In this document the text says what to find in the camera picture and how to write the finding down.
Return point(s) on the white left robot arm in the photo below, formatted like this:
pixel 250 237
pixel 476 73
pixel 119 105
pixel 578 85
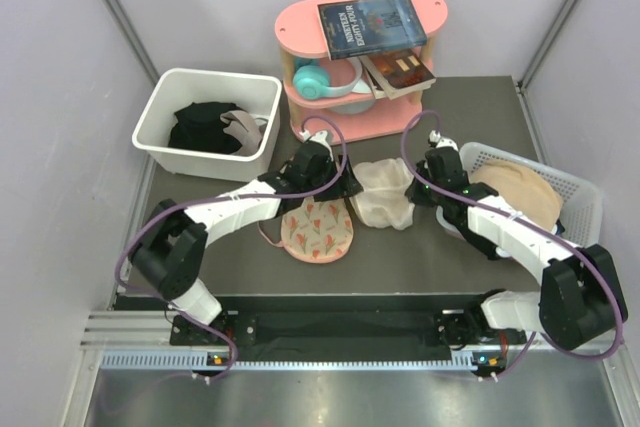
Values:
pixel 168 251

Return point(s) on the white plastic basket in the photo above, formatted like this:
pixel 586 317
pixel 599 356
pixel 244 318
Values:
pixel 582 210

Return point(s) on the dark orange book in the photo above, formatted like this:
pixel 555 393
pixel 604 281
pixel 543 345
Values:
pixel 398 73

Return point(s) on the floral mesh laundry bag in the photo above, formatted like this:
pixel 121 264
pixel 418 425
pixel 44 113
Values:
pixel 316 232

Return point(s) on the white plastic bin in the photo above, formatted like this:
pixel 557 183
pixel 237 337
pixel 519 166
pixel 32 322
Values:
pixel 177 88

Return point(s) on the blue Nineteen Eighty-Four book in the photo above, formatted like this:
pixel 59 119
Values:
pixel 363 27

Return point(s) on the white mesh laundry bag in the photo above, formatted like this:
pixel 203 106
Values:
pixel 383 203

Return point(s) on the teal headphones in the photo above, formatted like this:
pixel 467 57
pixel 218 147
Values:
pixel 313 82

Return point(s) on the beige bra in bin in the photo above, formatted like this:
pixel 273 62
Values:
pixel 247 129

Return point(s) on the pink wooden shelf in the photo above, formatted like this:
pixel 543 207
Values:
pixel 359 116

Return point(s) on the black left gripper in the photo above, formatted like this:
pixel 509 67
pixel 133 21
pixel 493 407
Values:
pixel 342 186

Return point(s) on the grey slotted cable duct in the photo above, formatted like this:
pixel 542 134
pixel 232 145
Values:
pixel 206 361

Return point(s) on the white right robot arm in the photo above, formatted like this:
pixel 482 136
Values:
pixel 579 296

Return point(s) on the grey bowl on shelf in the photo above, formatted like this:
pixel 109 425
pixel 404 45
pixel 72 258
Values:
pixel 354 108

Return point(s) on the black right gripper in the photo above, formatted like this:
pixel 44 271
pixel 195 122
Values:
pixel 416 196

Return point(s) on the beige cloth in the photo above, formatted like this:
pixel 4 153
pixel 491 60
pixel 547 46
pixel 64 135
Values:
pixel 523 189

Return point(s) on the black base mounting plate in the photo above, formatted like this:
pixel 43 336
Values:
pixel 253 329

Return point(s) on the black garment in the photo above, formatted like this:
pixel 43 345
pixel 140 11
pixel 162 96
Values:
pixel 198 128

